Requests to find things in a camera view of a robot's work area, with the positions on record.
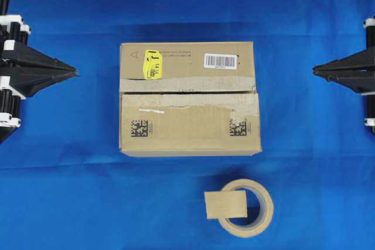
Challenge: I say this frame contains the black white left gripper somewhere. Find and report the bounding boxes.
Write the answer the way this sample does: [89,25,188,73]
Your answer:
[1,15,78,127]

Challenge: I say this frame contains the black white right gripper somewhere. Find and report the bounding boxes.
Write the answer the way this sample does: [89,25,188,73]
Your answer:
[312,15,375,127]

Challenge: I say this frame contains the beige tape strip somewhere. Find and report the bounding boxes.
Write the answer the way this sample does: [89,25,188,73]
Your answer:
[204,190,247,219]

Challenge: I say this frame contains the brown cardboard box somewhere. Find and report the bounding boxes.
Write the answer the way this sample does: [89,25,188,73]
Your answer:
[119,42,262,157]

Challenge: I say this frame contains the beige masking tape roll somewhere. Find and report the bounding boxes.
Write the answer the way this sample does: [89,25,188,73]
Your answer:
[219,179,274,238]

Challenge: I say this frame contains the blue table cloth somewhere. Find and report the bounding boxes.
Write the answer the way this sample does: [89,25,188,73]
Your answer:
[1,0,374,249]

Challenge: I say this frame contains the yellow sticker label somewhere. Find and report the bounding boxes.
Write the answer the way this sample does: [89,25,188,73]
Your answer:
[143,50,163,80]

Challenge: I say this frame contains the white barcode label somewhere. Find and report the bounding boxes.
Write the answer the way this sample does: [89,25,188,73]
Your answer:
[203,53,237,70]

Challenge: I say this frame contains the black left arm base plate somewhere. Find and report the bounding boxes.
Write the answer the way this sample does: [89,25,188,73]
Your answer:
[0,127,17,143]

